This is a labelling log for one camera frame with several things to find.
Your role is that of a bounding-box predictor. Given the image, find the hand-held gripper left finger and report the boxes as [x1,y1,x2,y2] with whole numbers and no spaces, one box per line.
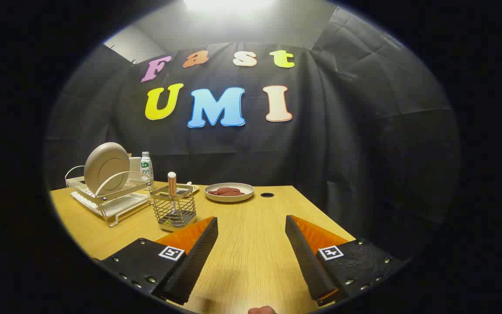
[96,216,219,306]

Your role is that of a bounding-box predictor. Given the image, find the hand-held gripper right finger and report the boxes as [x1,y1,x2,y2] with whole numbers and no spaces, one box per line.
[285,215,410,307]

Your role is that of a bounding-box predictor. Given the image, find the metal wire basket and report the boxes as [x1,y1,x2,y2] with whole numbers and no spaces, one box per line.
[150,184,197,232]

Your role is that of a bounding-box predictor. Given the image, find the spoon with white orange handle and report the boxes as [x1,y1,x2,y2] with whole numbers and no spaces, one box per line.
[168,171,177,214]

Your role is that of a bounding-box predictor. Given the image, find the white wire dish rack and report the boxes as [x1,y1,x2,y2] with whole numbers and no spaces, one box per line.
[65,165,155,228]

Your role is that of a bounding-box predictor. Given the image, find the beige round plate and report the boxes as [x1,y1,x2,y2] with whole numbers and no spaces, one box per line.
[84,142,131,196]

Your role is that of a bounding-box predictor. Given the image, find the beige plate with meat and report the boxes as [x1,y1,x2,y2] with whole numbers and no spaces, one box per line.
[204,182,255,203]

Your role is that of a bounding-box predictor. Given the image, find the white bottle with green label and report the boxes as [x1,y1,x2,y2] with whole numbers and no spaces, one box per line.
[140,151,154,189]

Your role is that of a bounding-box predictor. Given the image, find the white toaster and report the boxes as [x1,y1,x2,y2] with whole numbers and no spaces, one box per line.
[128,157,143,180]

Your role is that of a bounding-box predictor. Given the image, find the black backdrop cloth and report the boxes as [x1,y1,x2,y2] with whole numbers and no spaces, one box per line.
[44,7,461,262]

